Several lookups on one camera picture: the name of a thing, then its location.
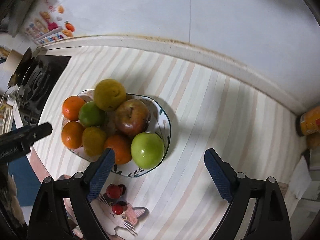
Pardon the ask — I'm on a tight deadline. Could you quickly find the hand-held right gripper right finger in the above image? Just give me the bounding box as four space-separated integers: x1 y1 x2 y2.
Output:
204 148 292 240

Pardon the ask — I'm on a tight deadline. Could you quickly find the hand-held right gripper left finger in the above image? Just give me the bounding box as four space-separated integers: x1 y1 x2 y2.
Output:
26 147 116 240

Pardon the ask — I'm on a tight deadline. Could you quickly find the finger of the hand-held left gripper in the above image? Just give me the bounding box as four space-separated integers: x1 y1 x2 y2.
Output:
0 122 53 148

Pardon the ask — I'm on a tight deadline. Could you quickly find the orange tangerine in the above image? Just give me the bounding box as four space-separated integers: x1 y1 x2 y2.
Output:
62 96 87 121
61 121 85 149
103 134 133 165

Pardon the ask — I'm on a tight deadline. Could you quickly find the yellow-green citrus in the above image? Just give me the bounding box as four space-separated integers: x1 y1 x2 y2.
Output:
82 126 108 157
94 79 127 112

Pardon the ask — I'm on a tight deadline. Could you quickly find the green apple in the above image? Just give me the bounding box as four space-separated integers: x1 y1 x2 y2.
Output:
130 132 165 169
78 101 107 128

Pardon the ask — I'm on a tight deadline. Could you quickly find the red-brown apple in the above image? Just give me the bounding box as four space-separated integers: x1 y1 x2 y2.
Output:
115 99 151 137

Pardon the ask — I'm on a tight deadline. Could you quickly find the floral oval plate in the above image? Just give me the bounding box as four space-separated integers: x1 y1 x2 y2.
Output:
61 89 172 178

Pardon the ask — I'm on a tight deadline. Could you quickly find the red cherry bunch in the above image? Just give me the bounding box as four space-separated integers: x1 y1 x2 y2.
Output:
106 183 127 215

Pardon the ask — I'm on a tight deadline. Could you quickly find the cat-shaped mat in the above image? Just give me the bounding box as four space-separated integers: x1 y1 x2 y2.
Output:
57 174 150 237

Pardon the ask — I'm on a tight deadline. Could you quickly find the black gas stove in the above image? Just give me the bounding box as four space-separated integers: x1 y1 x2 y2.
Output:
9 47 72 122

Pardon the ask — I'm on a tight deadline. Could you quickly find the striped tablecloth with pink edge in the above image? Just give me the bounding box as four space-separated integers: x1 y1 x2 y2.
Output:
25 44 308 240

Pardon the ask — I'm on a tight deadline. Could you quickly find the brown cloth label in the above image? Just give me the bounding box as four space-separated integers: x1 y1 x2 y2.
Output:
277 182 290 196

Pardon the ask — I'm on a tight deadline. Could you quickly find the cream utensil holder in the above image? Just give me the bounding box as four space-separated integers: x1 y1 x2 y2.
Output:
3 49 23 71

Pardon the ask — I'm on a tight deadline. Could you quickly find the white paper card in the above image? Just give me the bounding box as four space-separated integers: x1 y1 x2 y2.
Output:
287 155 313 201

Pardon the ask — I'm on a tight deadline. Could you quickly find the sauce bottle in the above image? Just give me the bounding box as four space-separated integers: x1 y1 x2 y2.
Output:
295 106 320 138

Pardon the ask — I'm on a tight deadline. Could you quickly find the range hood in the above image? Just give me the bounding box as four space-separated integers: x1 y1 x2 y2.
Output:
0 0 42 37

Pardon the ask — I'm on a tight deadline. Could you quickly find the colourful wall sticker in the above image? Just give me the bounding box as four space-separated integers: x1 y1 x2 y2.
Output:
23 0 76 46

